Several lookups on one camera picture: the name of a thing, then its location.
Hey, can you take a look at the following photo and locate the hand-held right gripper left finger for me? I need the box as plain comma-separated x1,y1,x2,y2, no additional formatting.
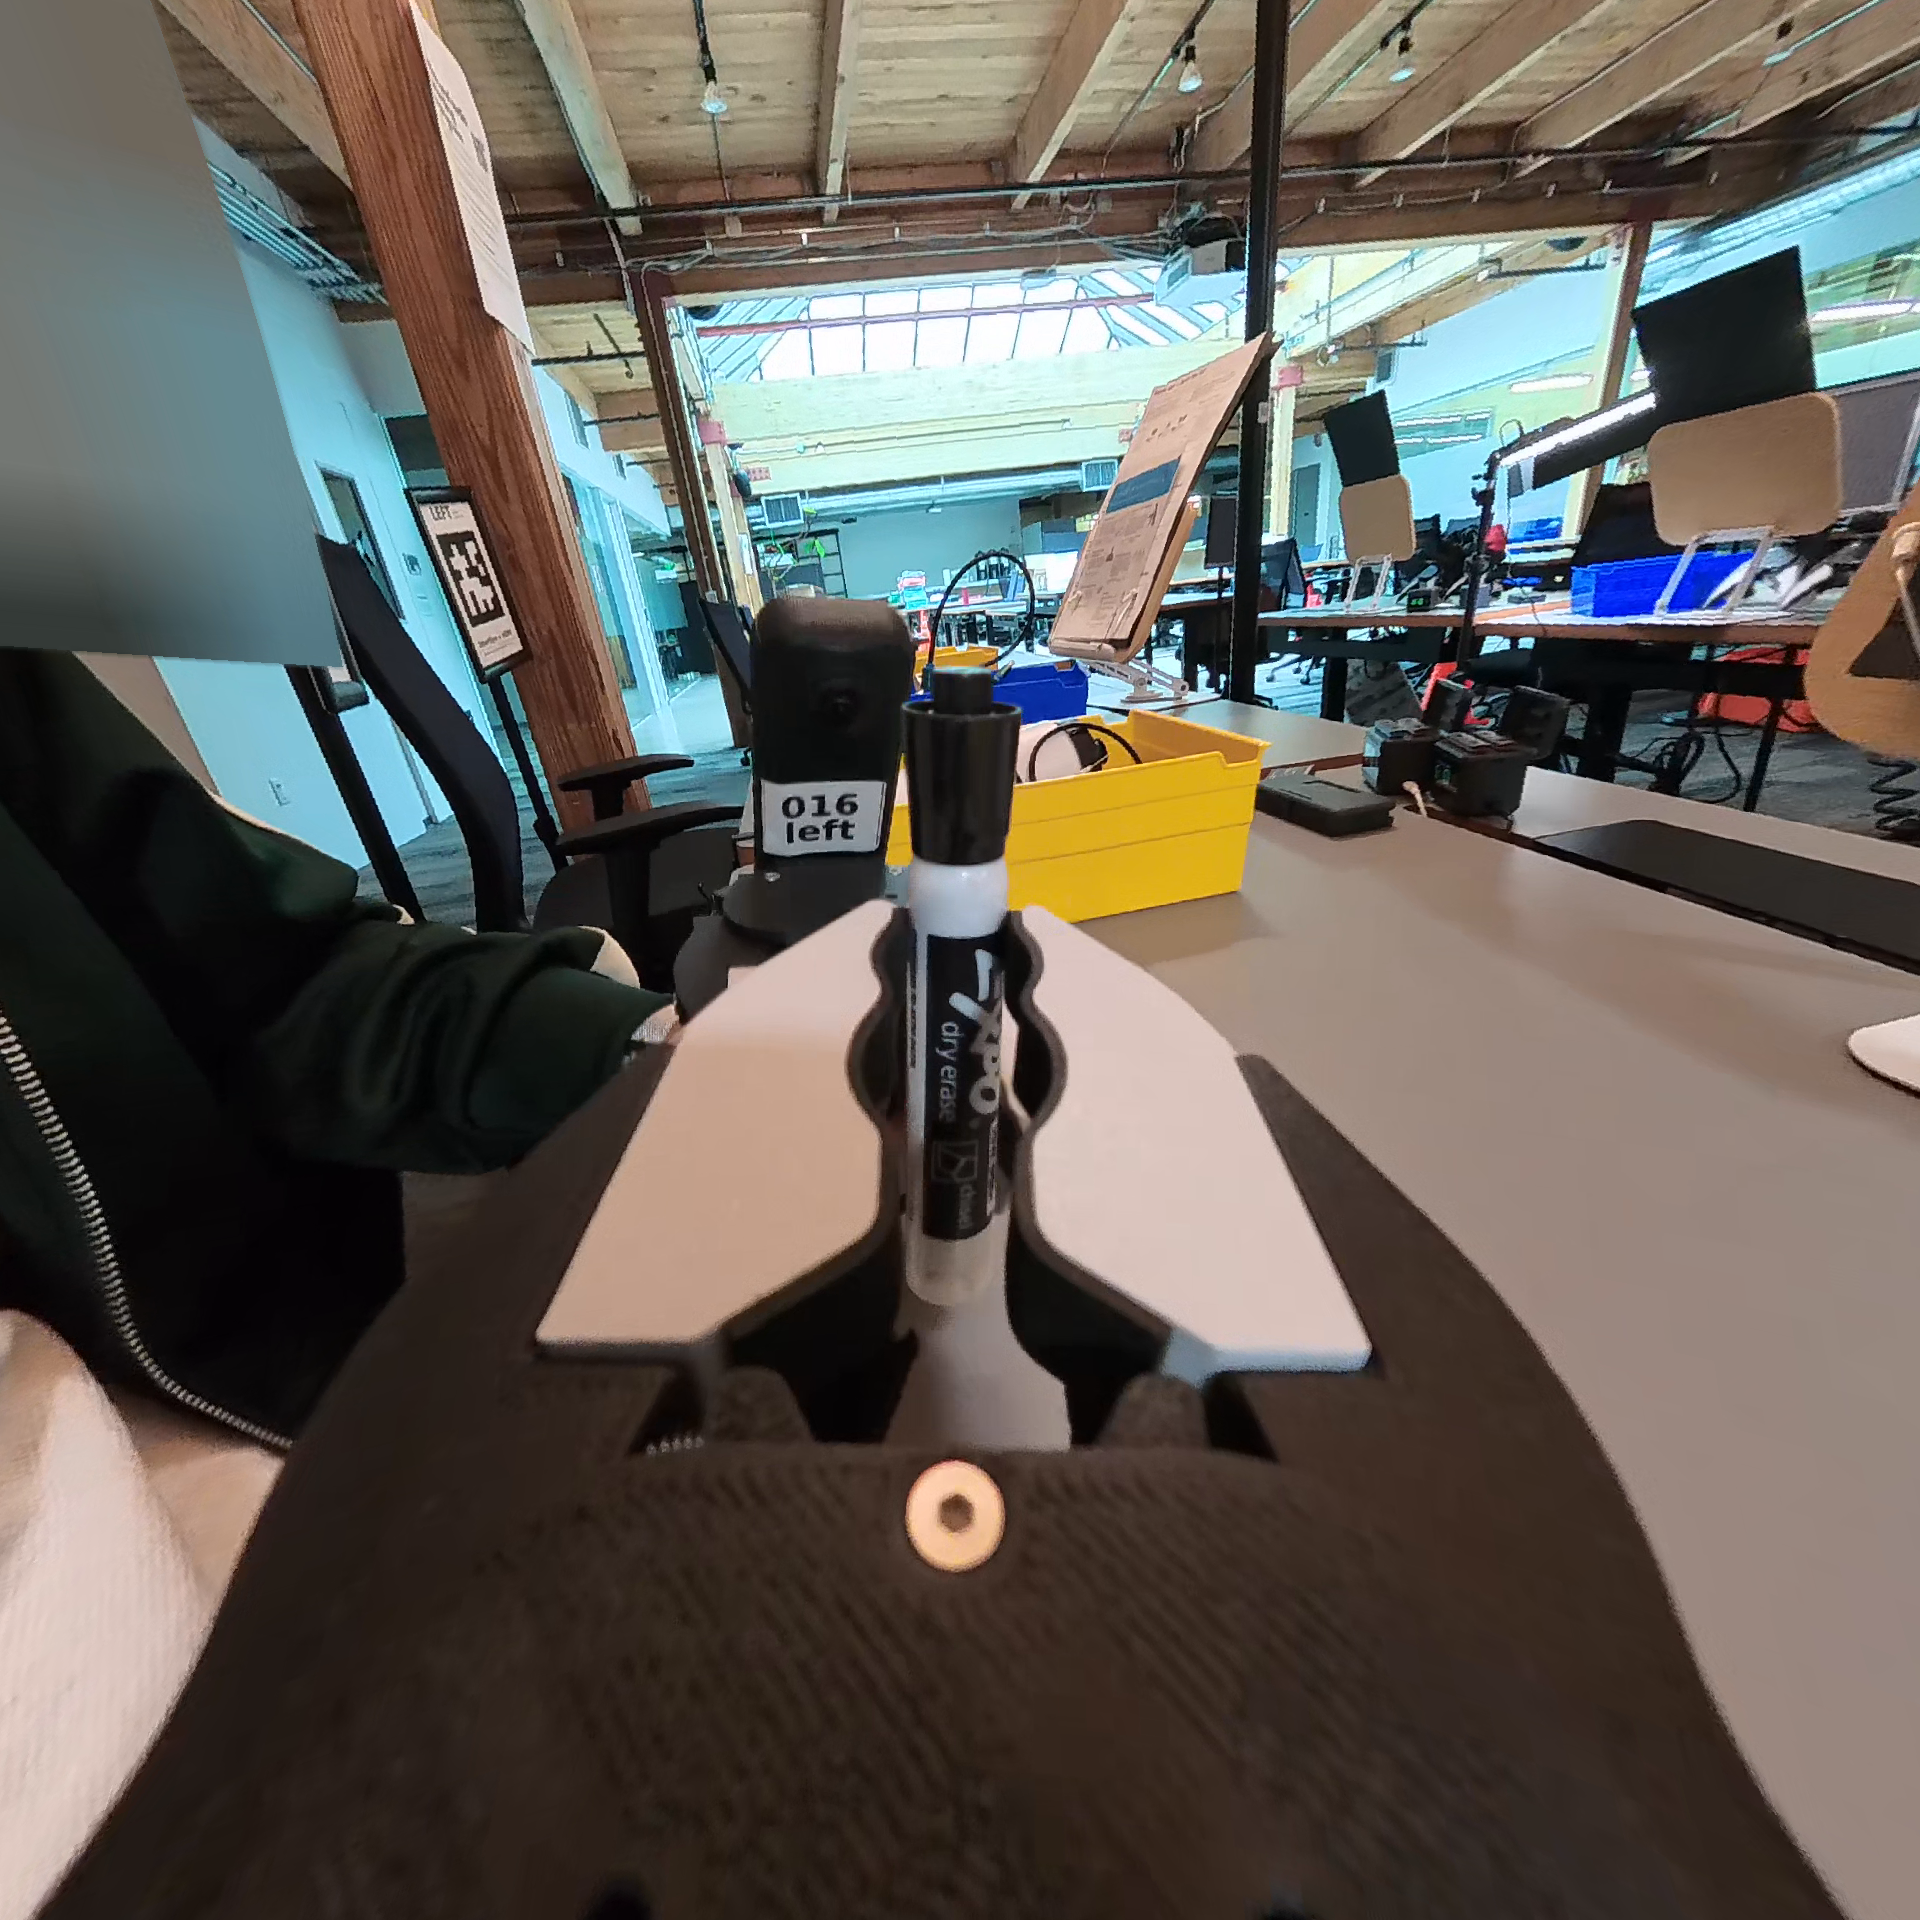
535,901,910,1378

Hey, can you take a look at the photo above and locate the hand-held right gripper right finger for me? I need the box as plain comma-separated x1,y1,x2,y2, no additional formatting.
1000,904,1375,1386

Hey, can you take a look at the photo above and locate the black dry erase marker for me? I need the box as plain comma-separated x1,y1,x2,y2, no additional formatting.
895,669,1032,1311

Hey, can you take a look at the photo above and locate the yellow plastic bin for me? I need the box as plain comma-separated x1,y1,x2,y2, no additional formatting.
884,712,1271,921

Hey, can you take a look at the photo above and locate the person's left forearm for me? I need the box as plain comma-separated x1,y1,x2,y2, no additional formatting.
255,914,677,1176

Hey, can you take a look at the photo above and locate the grey desk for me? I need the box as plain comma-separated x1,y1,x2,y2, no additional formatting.
680,697,1920,1920

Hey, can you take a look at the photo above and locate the black desk mat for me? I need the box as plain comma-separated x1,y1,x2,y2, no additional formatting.
1535,816,1920,971

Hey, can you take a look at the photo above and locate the wooden background desk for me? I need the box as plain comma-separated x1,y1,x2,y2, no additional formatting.
1257,592,1864,730

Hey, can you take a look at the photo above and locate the black office chair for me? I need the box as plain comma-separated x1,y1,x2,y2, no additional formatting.
293,534,746,951

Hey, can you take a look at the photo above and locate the framed tag sign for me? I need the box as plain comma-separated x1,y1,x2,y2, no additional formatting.
404,487,530,686

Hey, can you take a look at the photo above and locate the wooden document board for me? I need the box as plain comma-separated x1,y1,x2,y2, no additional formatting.
1046,335,1287,702

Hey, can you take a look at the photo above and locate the flat black box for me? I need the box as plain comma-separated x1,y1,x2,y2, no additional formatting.
1257,773,1400,838

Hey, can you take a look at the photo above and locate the wooden pillar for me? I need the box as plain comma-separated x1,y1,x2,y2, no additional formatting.
293,0,649,794

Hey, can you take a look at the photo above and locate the wooden board on stand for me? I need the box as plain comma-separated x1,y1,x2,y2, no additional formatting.
1337,479,1420,607
1645,393,1844,614

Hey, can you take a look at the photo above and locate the black pole with disc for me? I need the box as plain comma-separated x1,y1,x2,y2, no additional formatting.
1229,0,1295,707

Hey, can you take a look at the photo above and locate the person's green jacket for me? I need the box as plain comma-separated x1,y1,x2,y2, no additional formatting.
0,653,601,1455

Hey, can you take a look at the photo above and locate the white paper notice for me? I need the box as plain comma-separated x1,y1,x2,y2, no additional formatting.
412,17,540,357

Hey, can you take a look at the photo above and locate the person's white ribbed top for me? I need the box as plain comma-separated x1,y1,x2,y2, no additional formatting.
0,1313,289,1920

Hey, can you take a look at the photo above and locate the thin black cable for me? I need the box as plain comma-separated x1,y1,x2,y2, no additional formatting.
919,546,1040,666

